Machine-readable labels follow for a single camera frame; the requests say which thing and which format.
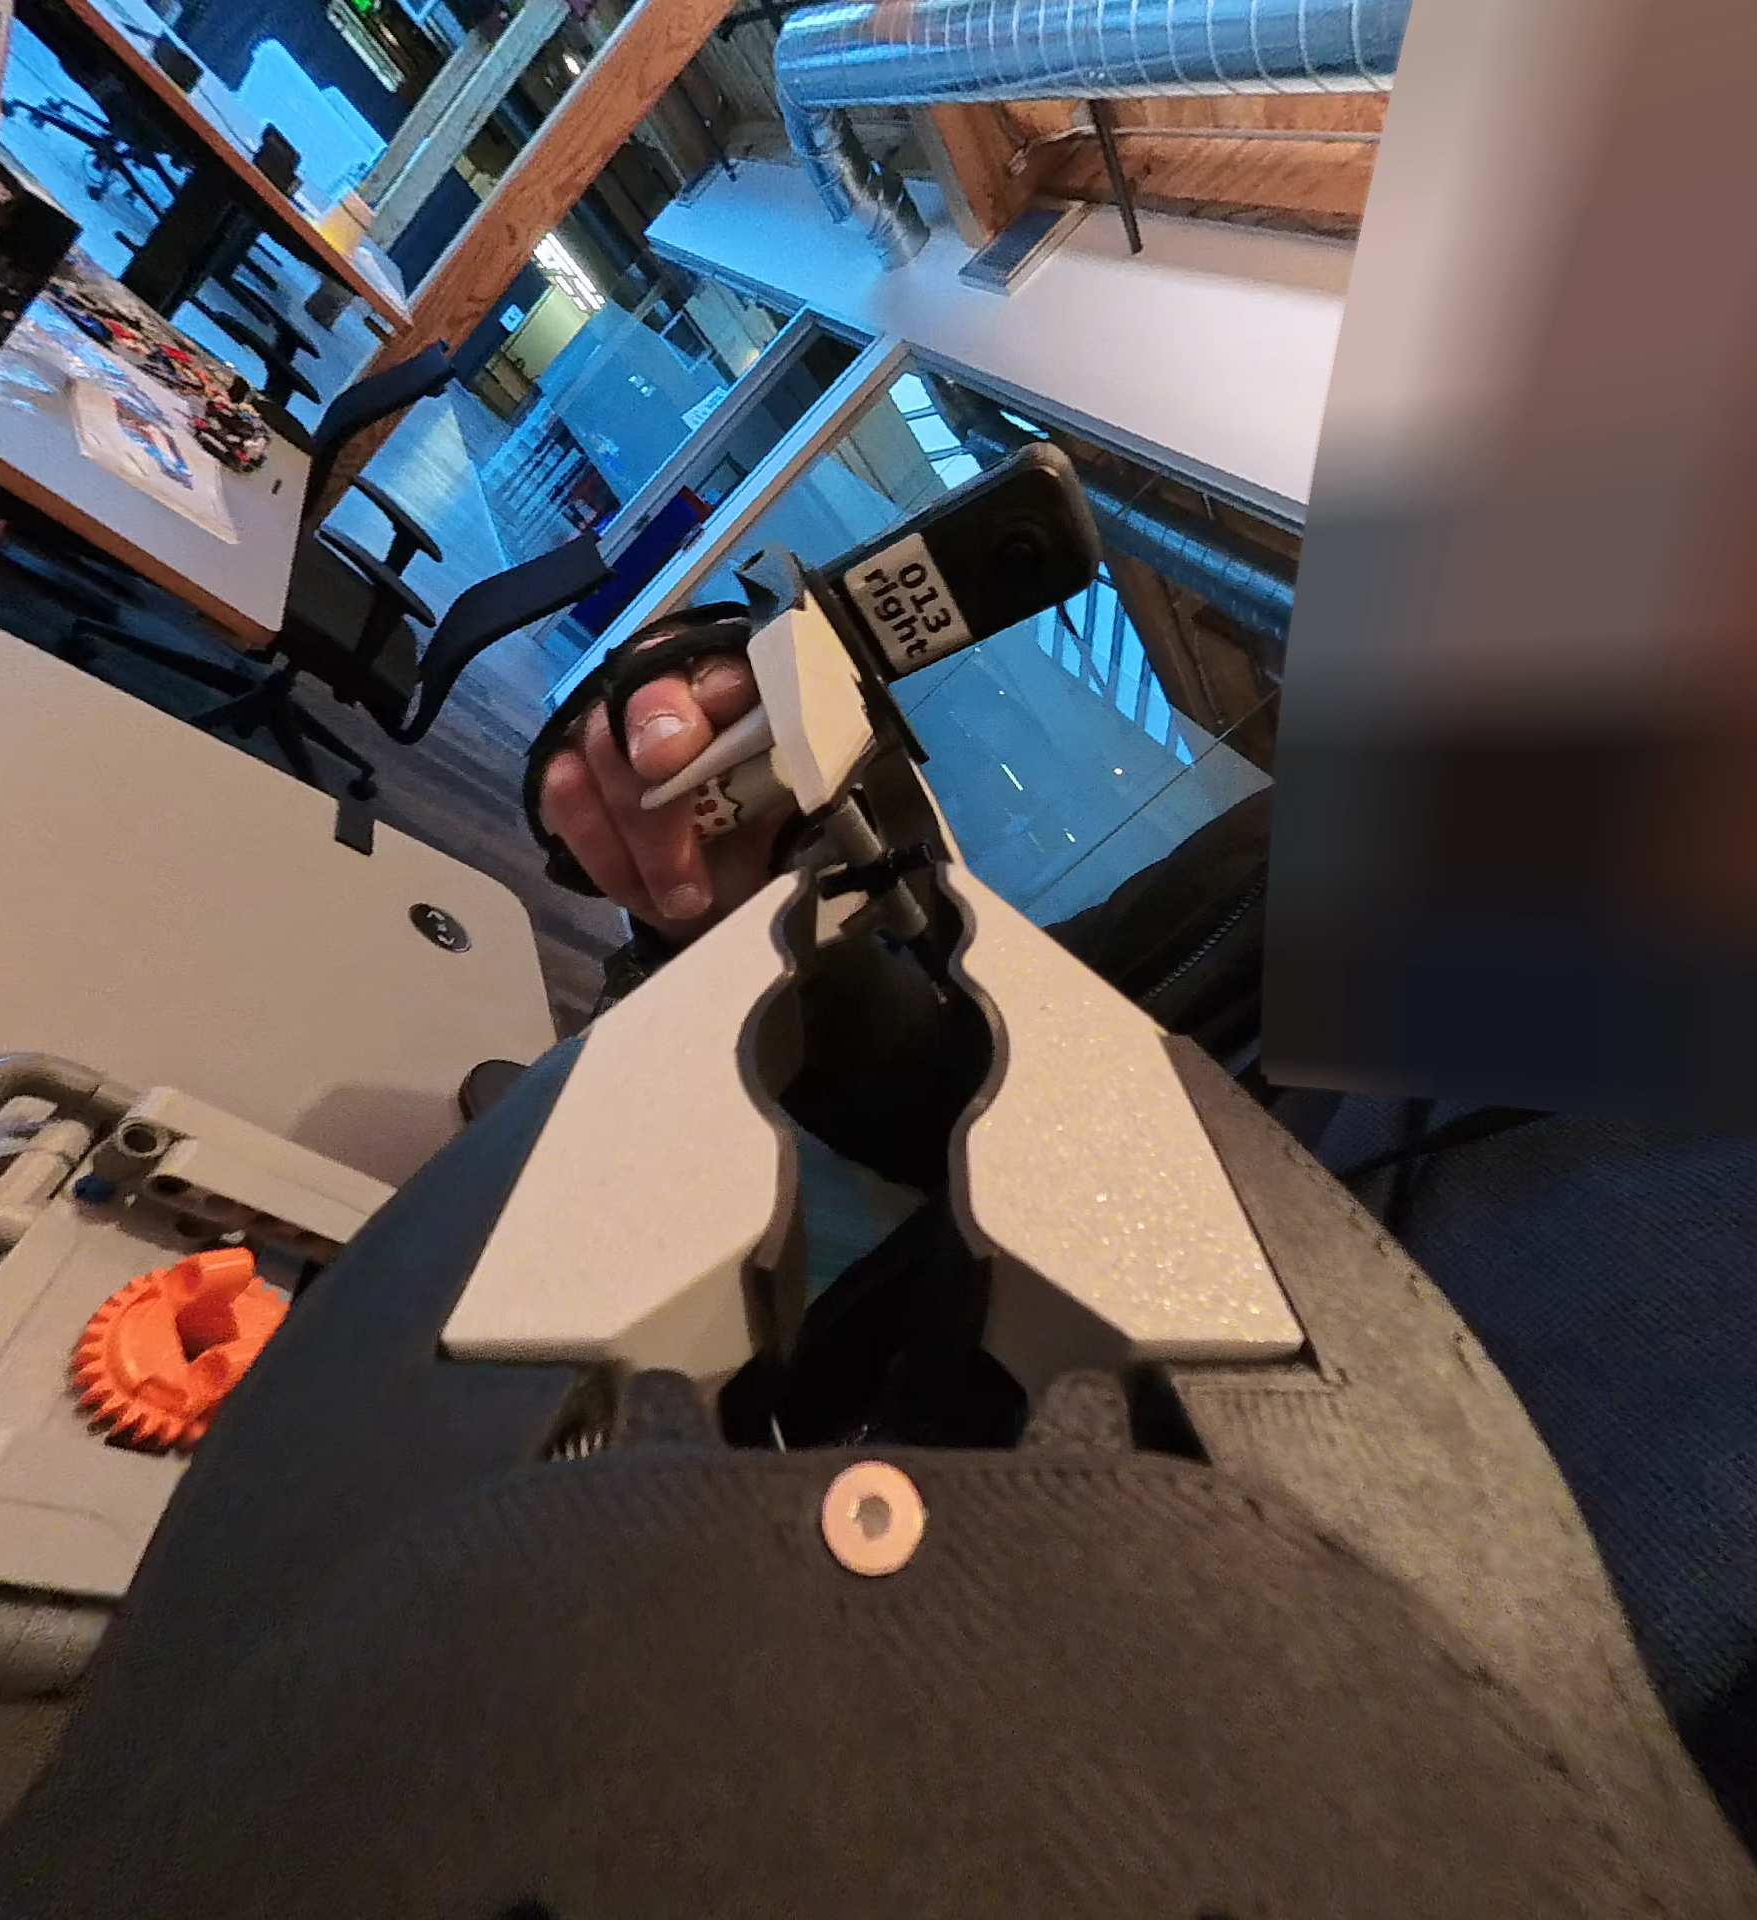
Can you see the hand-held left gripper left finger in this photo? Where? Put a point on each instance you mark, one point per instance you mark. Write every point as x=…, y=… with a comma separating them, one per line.
x=622, y=1200

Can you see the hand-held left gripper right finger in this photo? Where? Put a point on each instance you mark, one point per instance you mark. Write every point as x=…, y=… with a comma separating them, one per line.
x=1119, y=1200

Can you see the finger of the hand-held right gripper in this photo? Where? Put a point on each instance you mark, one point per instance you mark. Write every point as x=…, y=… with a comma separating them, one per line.
x=774, y=721

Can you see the grey toy brick model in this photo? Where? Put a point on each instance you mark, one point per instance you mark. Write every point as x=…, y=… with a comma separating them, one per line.
x=219, y=1171

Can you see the person's right hand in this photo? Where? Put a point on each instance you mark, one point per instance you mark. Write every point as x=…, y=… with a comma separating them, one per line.
x=655, y=855

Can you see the round metal table grommet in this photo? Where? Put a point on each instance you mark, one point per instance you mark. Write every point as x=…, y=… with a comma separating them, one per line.
x=444, y=928

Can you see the black office chair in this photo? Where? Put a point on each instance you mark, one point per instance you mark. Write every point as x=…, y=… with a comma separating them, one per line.
x=353, y=615

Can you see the person's blue trousers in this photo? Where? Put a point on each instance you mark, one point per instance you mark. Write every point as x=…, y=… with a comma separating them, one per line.
x=1627, y=1440

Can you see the wooden desk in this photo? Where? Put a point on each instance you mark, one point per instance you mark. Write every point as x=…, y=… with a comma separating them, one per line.
x=7, y=451

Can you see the silver ventilation duct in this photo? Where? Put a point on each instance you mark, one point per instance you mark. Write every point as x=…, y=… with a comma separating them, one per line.
x=1119, y=45

